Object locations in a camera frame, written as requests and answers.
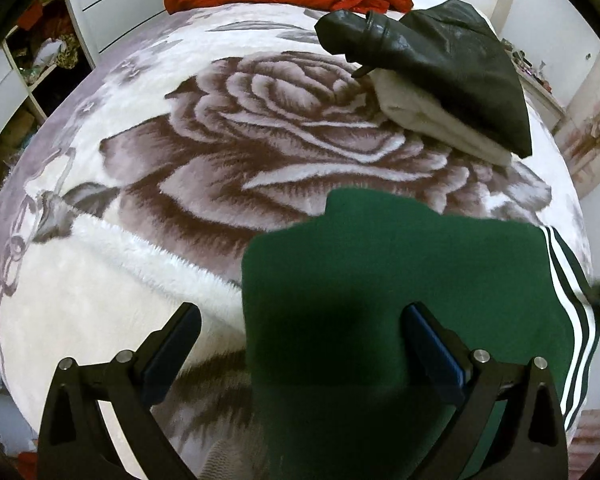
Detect green white varsity jacket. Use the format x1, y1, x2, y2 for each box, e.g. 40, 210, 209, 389
242, 188, 600, 479

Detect floral plush bed blanket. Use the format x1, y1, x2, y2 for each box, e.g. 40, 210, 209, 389
0, 3, 592, 479

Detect white nightstand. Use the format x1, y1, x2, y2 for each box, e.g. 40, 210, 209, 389
501, 38, 567, 134

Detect beige folded garment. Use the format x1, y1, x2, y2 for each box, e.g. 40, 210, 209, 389
368, 68, 514, 166

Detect white drawer unit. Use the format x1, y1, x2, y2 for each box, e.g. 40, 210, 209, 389
0, 40, 45, 135

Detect pink floral curtain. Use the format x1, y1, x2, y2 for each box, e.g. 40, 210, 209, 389
555, 52, 600, 198

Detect black leather jacket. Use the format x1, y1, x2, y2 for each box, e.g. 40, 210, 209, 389
315, 0, 532, 158

